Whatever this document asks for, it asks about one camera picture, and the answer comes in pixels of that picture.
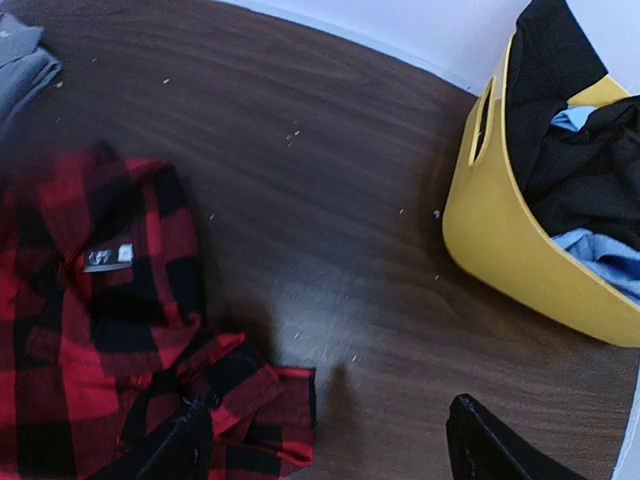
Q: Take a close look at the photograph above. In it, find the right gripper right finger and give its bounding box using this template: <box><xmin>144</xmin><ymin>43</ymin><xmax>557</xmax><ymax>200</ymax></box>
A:
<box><xmin>446</xmin><ymin>394</ymin><xmax>582</xmax><ymax>480</ymax></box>

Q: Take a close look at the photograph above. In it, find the folded grey shirt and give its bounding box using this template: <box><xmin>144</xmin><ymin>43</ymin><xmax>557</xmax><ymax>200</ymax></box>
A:
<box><xmin>0</xmin><ymin>13</ymin><xmax>63</xmax><ymax>135</ymax></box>

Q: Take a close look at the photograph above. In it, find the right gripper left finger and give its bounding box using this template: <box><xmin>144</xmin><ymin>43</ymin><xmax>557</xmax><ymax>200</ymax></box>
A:
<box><xmin>135</xmin><ymin>397</ymin><xmax>212</xmax><ymax>479</ymax></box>

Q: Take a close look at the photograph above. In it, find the black garment in bin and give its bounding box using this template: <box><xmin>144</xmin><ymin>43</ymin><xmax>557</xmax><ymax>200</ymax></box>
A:
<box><xmin>505</xmin><ymin>1</ymin><xmax>639</xmax><ymax>248</ymax></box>

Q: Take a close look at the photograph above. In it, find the yellow plastic bin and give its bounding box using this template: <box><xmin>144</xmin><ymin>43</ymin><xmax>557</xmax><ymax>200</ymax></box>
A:
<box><xmin>442</xmin><ymin>52</ymin><xmax>639</xmax><ymax>348</ymax></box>

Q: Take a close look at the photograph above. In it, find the red black plaid shirt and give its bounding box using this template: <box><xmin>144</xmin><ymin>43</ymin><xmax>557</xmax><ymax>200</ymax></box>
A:
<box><xmin>1</xmin><ymin>147</ymin><xmax>316</xmax><ymax>479</ymax></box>

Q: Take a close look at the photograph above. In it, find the light blue garment in bin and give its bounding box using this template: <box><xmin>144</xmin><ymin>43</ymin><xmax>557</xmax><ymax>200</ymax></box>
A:
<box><xmin>539</xmin><ymin>102</ymin><xmax>639</xmax><ymax>303</ymax></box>

